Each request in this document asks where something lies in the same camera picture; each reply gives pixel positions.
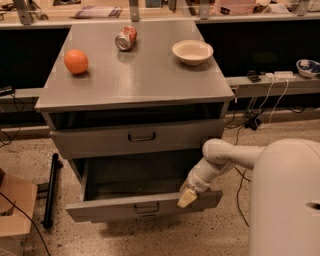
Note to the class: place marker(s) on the magazine on shelf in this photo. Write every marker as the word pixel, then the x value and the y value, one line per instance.
pixel 88 12

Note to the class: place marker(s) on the blue white patterned bowl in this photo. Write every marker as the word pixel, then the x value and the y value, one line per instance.
pixel 308 68

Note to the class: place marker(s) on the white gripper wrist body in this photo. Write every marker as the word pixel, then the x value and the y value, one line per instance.
pixel 197 184

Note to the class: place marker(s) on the black folded tripod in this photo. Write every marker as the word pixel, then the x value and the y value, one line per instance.
pixel 56 165

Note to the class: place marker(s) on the brown cardboard box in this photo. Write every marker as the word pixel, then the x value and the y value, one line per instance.
pixel 17 203

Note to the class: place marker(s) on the white power strip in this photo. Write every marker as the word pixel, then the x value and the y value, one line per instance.
pixel 281 75

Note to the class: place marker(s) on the grey metal drawer cabinet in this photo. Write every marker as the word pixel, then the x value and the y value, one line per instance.
pixel 145 85

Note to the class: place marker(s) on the grey drawer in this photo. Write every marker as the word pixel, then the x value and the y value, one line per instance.
pixel 116 189
pixel 133 139

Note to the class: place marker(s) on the crushed red soda can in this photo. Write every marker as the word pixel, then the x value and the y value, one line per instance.
pixel 126 38

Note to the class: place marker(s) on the grey top drawer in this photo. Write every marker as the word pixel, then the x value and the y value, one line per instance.
pixel 133 139

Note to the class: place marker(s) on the black small device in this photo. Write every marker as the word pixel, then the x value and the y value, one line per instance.
pixel 253 76

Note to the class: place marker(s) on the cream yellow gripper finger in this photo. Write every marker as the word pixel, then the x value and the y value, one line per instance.
pixel 187 197

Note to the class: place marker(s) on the white ceramic bowl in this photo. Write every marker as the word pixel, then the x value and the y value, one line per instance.
pixel 192 52

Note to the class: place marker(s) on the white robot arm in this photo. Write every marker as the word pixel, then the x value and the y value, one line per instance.
pixel 284 215

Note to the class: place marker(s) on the orange fruit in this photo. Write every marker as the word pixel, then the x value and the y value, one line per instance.
pixel 76 61

